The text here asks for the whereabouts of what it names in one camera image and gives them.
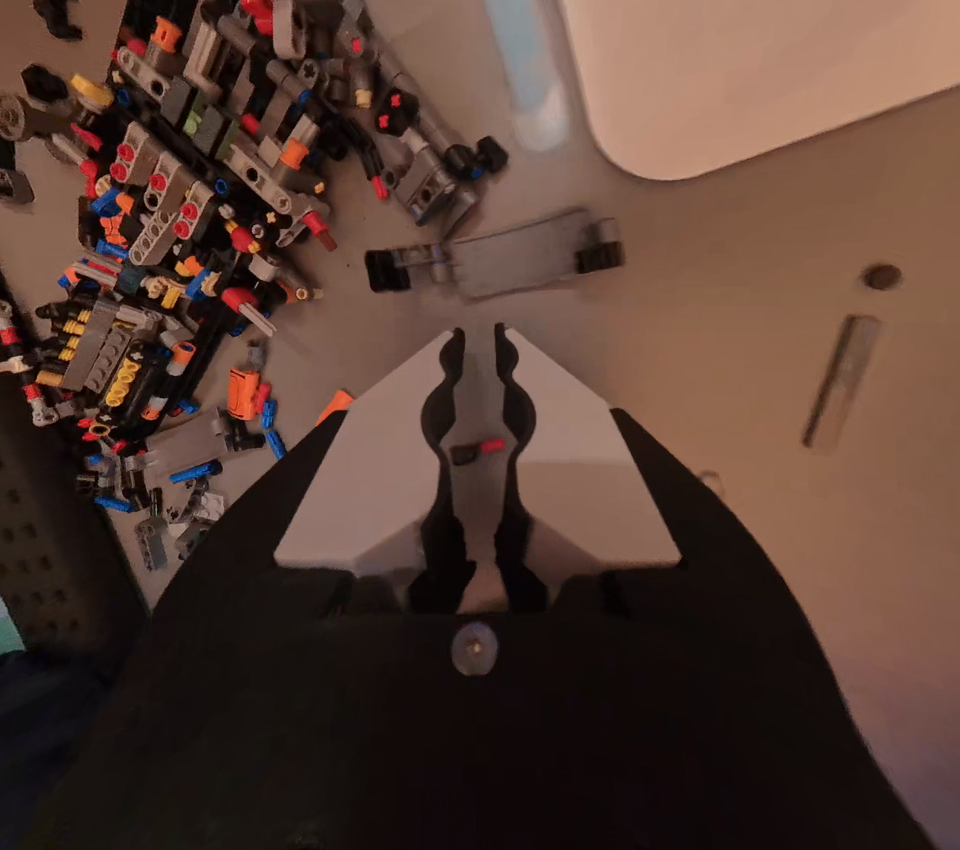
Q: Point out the orange lego bracket piece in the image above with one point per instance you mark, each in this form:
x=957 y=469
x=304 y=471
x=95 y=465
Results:
x=336 y=408

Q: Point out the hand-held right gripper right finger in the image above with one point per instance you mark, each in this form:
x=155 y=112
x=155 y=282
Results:
x=592 y=490

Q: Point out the lego subassembly with curved panel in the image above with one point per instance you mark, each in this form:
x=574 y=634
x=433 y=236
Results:
x=517 y=254

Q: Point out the loose grey curved lego panel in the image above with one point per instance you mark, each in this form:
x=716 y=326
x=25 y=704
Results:
x=187 y=441

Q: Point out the black perforated mat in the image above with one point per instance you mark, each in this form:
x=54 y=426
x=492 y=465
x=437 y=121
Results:
x=52 y=528

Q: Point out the black lego piece red pin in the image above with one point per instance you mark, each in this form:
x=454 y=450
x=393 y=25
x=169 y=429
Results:
x=469 y=453

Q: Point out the white book stand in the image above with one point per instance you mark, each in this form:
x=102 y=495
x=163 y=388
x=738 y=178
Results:
x=750 y=25

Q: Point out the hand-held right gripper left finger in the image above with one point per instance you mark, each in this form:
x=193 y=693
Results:
x=360 y=490

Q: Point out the scattered loose lego pieces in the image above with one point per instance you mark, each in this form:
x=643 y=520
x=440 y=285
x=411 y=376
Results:
x=56 y=10

